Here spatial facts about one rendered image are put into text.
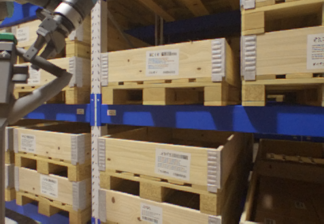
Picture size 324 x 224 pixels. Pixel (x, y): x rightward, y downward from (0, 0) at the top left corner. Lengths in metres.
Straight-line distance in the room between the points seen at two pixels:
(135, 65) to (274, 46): 0.75
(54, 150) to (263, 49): 1.57
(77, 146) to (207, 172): 0.94
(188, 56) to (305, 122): 0.64
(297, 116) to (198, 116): 0.47
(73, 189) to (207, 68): 1.28
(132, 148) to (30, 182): 1.11
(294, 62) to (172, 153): 0.74
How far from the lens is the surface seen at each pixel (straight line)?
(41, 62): 0.79
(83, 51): 1.72
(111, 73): 1.42
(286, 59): 1.10
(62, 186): 1.86
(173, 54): 1.21
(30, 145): 2.10
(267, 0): 1.17
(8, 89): 0.77
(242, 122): 1.15
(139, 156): 1.31
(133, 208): 1.45
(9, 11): 1.50
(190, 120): 1.21
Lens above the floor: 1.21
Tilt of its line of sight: 1 degrees down
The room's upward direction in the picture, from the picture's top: straight up
